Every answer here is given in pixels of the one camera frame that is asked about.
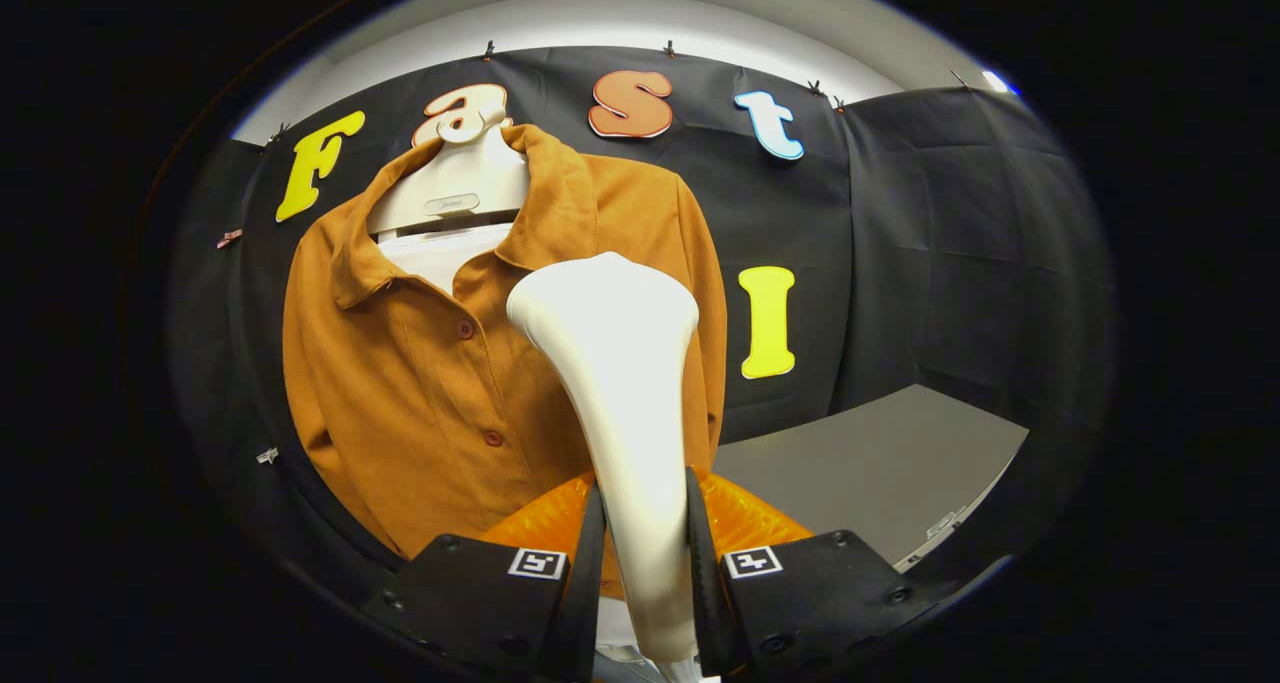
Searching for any white garment steamer head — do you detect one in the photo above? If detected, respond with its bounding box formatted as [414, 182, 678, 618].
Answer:
[506, 251, 701, 683]

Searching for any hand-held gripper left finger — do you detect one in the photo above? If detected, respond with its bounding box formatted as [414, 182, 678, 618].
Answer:
[360, 471, 608, 683]

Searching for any white steamer hanger board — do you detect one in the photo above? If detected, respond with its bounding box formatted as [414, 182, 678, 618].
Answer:
[366, 111, 532, 296]

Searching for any orange button-up shirt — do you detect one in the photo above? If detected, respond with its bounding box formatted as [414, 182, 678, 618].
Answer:
[282, 123, 728, 564]

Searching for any black backdrop cloth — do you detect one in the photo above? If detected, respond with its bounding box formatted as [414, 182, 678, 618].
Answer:
[170, 46, 1116, 604]

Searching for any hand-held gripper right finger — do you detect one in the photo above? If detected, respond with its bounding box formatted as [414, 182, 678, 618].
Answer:
[685, 466, 963, 680]

